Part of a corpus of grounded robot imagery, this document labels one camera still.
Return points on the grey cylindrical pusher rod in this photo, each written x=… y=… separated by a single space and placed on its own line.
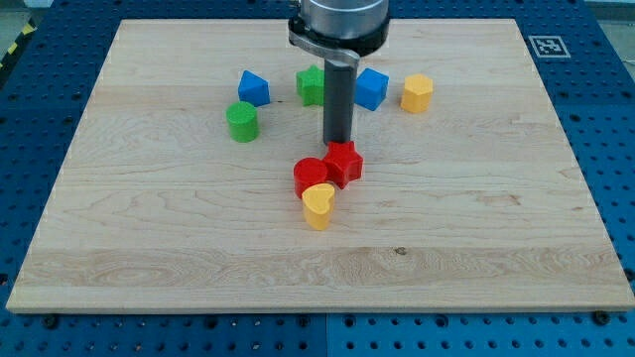
x=338 y=101

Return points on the red cylinder block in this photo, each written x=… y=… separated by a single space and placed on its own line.
x=308 y=172

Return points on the black white fiducial marker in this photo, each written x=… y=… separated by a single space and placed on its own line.
x=549 y=47

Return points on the light wooden board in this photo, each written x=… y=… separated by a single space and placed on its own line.
x=475 y=205

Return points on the yellow heart block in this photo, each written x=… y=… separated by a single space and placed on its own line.
x=318 y=205

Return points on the green star block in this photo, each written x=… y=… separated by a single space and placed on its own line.
x=310 y=85

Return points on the yellow hexagon block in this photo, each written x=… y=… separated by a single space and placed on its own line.
x=417 y=93

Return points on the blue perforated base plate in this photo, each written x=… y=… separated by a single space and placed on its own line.
x=47 y=90

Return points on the red star block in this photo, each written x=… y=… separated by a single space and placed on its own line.
x=343 y=163

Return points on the blue triangle block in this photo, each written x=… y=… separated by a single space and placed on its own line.
x=253 y=89

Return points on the green cylinder block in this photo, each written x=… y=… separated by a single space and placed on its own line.
x=242 y=121

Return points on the blue cube block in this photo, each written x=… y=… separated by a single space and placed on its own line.
x=371 y=88

